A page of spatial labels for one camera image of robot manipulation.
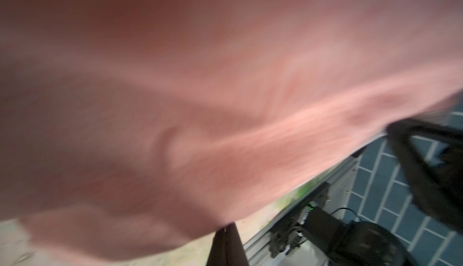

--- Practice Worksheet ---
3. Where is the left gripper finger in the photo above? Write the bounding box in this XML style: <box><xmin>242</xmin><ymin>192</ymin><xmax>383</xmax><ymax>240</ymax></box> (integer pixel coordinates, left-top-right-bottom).
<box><xmin>206</xmin><ymin>223</ymin><xmax>249</xmax><ymax>266</ymax></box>

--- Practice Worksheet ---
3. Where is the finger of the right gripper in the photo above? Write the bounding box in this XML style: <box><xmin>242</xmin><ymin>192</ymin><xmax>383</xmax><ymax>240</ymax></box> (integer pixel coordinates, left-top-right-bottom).
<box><xmin>387</xmin><ymin>119</ymin><xmax>463</xmax><ymax>230</ymax></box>

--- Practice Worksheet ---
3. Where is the salmon pink feather pillow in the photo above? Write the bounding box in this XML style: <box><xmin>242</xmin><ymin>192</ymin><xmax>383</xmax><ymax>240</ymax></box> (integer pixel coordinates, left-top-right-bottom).
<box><xmin>0</xmin><ymin>0</ymin><xmax>463</xmax><ymax>263</ymax></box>

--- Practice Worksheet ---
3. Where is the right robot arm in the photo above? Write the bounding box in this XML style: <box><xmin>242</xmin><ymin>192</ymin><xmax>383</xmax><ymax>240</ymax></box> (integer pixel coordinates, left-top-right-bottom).
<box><xmin>262</xmin><ymin>116</ymin><xmax>463</xmax><ymax>266</ymax></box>

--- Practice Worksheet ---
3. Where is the floral table mat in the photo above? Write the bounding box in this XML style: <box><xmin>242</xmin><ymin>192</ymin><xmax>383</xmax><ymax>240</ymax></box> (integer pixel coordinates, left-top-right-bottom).
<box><xmin>1</xmin><ymin>176</ymin><xmax>307</xmax><ymax>266</ymax></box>

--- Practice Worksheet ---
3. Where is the aluminium mounting rail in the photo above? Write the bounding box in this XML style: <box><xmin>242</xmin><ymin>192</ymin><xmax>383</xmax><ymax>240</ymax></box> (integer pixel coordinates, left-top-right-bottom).
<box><xmin>244</xmin><ymin>156</ymin><xmax>359</xmax><ymax>266</ymax></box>

